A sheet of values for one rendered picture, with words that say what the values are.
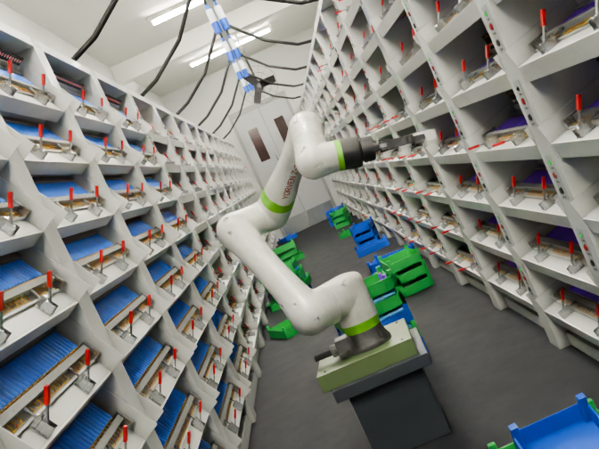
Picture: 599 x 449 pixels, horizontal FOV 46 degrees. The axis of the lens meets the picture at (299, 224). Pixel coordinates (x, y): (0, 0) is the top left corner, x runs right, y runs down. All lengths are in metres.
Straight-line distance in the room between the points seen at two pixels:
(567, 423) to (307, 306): 0.80
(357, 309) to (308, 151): 0.55
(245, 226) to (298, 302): 0.33
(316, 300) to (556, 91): 0.93
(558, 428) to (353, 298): 0.74
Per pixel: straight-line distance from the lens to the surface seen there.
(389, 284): 3.06
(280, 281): 2.26
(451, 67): 2.51
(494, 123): 2.53
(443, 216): 3.90
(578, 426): 1.94
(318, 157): 2.07
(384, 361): 2.26
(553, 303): 2.63
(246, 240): 2.35
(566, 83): 1.87
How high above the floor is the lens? 0.95
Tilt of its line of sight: 4 degrees down
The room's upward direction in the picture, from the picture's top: 25 degrees counter-clockwise
